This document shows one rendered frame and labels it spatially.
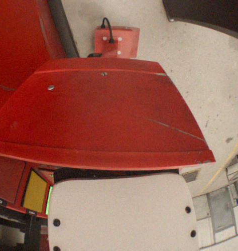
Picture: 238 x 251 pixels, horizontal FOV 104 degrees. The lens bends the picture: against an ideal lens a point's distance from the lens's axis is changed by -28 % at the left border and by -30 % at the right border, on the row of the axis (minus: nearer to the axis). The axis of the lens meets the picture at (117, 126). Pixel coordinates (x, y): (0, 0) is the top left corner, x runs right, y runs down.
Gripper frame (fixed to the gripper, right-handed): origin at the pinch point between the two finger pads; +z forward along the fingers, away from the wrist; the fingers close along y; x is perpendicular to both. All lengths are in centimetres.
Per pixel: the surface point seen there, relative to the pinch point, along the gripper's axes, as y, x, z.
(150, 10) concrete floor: 25, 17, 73
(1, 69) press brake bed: -25.6, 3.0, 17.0
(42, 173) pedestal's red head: -9.8, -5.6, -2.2
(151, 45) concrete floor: 28, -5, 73
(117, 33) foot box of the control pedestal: 6, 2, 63
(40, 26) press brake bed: -25, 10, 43
